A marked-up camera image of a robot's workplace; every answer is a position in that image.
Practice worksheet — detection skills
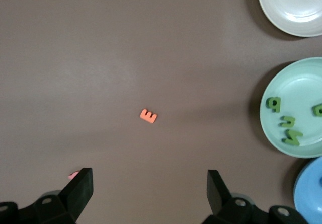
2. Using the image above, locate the green foam capital letter B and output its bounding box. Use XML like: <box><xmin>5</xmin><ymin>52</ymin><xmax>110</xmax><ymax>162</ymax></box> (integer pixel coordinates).
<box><xmin>311</xmin><ymin>103</ymin><xmax>322</xmax><ymax>117</ymax></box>

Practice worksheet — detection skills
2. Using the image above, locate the blue plate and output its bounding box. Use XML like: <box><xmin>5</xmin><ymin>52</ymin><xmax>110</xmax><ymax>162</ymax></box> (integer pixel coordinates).
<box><xmin>293</xmin><ymin>157</ymin><xmax>322</xmax><ymax>224</ymax></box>

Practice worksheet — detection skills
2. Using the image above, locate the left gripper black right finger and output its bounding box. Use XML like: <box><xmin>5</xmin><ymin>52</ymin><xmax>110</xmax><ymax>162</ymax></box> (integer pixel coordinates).
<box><xmin>202</xmin><ymin>169</ymin><xmax>305</xmax><ymax>224</ymax></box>

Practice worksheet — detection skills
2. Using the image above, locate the green foam small letter b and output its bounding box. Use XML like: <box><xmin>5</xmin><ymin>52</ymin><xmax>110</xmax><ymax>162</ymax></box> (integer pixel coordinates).
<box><xmin>265</xmin><ymin>97</ymin><xmax>281</xmax><ymax>113</ymax></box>

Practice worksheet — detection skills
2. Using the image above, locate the green foam small letter n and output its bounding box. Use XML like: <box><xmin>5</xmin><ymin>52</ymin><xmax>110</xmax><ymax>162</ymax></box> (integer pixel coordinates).
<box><xmin>278</xmin><ymin>116</ymin><xmax>297</xmax><ymax>128</ymax></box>

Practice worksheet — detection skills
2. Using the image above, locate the orange foam letter E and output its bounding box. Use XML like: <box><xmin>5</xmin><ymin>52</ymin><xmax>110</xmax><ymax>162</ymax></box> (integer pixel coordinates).
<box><xmin>139</xmin><ymin>108</ymin><xmax>158</xmax><ymax>123</ymax></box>

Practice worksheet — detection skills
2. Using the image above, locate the green plate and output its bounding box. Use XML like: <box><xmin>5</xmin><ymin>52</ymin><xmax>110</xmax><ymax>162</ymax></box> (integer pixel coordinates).
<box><xmin>259</xmin><ymin>57</ymin><xmax>322</xmax><ymax>159</ymax></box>

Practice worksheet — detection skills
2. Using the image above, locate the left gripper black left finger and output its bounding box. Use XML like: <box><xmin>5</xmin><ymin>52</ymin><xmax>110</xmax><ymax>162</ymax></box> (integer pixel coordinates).
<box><xmin>0</xmin><ymin>168</ymin><xmax>94</xmax><ymax>224</ymax></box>

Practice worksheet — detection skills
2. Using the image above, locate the brown paper table cover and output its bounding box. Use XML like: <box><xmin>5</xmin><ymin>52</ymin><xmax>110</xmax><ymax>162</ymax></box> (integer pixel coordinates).
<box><xmin>0</xmin><ymin>0</ymin><xmax>322</xmax><ymax>224</ymax></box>

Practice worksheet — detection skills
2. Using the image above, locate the green foam capital letter N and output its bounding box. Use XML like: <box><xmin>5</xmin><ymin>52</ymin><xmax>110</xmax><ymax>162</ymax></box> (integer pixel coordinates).
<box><xmin>281</xmin><ymin>129</ymin><xmax>303</xmax><ymax>146</ymax></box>

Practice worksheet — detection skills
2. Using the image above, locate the beige plate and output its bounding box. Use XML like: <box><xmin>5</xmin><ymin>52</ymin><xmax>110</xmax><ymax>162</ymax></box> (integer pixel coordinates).
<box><xmin>256</xmin><ymin>0</ymin><xmax>322</xmax><ymax>38</ymax></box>

